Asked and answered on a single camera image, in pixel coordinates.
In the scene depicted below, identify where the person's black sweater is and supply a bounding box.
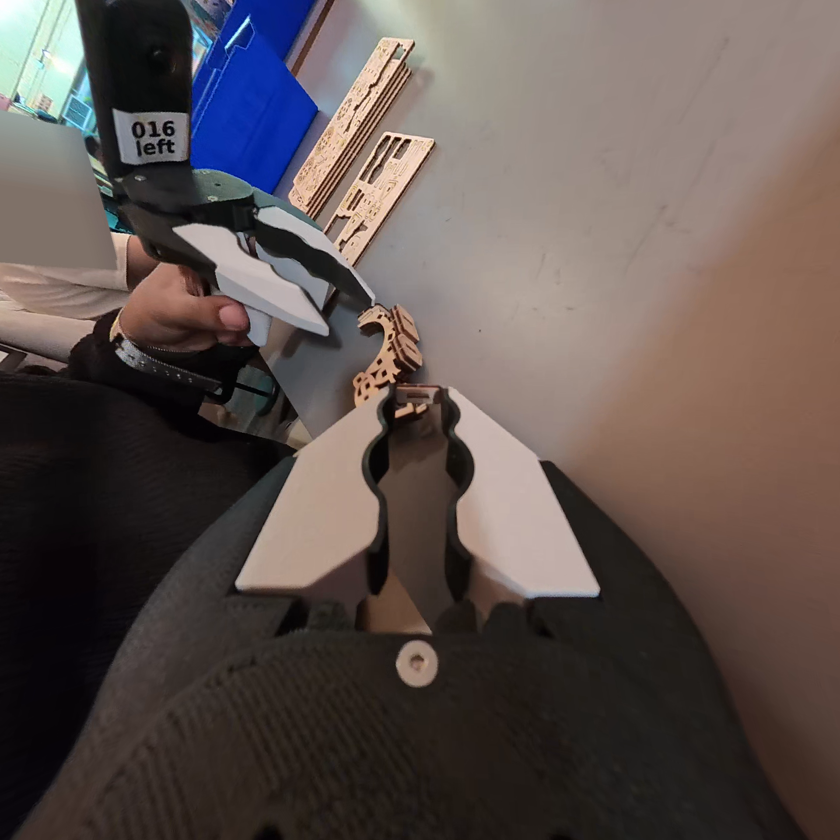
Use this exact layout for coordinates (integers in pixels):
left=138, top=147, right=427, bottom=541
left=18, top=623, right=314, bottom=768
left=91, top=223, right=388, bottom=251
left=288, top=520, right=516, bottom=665
left=0, top=371, right=299, bottom=840

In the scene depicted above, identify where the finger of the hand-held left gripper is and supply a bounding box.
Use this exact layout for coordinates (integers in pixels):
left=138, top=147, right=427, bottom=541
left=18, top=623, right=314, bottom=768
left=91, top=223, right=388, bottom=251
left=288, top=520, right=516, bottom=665
left=251, top=206, right=377, bottom=311
left=172, top=223, right=331, bottom=347

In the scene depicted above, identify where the blue plastic bin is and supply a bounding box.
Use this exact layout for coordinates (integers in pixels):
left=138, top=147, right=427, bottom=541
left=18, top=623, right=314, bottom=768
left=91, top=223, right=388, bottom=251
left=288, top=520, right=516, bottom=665
left=189, top=0, right=320, bottom=196

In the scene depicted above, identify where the person's left hand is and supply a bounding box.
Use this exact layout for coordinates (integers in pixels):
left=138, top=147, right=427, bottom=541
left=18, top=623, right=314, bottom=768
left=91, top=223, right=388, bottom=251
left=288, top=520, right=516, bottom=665
left=120, top=261, right=256, bottom=354

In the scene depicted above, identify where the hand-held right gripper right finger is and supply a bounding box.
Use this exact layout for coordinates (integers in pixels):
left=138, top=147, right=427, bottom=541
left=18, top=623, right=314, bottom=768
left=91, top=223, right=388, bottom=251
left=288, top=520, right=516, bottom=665
left=445, top=386, right=602, bottom=626

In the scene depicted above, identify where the stack of wooden puzzle sheets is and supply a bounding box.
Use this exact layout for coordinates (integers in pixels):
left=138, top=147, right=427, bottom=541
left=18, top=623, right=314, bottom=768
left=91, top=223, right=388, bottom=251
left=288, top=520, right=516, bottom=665
left=287, top=37, right=417, bottom=221

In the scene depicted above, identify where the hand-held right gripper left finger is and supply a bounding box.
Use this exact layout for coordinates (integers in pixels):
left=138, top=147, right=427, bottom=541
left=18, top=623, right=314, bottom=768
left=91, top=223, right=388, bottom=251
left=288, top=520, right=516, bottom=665
left=235, top=386, right=396, bottom=631

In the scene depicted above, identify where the white cloth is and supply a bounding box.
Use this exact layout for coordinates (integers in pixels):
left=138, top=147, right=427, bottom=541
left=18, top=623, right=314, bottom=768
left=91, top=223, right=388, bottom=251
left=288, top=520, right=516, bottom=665
left=0, top=231, right=160, bottom=358

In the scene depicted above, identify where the person's left forearm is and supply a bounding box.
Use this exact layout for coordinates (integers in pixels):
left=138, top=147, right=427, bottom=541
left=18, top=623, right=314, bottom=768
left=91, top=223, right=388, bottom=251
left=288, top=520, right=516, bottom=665
left=64, top=310, right=263, bottom=424

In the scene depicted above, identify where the grey wrist strap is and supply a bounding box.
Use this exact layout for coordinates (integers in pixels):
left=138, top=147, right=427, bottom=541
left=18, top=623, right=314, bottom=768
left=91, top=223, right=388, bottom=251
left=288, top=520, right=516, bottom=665
left=110, top=308, right=225, bottom=396

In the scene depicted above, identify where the small wooden puzzle piece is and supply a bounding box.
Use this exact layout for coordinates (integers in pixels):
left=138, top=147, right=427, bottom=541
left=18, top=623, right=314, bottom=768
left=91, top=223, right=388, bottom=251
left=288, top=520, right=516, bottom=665
left=392, top=386, right=439, bottom=422

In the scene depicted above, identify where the single wooden puzzle sheet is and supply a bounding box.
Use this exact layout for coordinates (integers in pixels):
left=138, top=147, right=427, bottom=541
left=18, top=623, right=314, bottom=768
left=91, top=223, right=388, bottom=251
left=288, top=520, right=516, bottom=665
left=323, top=130, right=437, bottom=268

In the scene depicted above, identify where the curved wooden puzzle assembly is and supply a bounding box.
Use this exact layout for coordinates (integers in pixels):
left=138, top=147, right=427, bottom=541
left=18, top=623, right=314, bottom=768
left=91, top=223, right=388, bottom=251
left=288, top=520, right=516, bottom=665
left=352, top=303, right=423, bottom=411

